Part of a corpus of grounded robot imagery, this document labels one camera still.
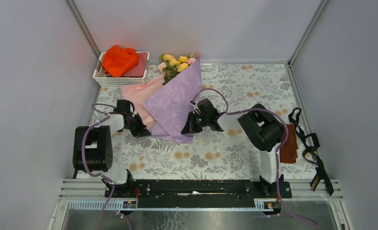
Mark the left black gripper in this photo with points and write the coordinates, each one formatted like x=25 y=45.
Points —
x=142 y=131

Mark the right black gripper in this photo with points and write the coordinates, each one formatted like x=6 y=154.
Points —
x=190 y=126

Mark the yellow fake flower bunch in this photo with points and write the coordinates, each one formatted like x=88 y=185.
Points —
x=168 y=76

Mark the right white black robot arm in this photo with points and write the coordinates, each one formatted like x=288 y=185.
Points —
x=262 y=127

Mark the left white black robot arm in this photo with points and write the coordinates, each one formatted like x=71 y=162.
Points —
x=93 y=149

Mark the floral patterned table mat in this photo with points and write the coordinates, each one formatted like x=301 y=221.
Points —
x=212 y=155

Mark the dark red folded paper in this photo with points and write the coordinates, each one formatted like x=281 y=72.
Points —
x=139 y=69

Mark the white plastic basket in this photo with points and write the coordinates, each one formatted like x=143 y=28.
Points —
x=104 y=81

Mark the orange cloth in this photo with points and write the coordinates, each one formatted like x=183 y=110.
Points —
x=118 y=61

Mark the brown leather pad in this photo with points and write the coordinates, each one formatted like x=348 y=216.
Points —
x=288 y=152

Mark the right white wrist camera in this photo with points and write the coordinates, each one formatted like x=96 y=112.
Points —
x=192 y=102

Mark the black mounting base rail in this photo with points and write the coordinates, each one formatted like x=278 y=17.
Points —
x=198 y=193

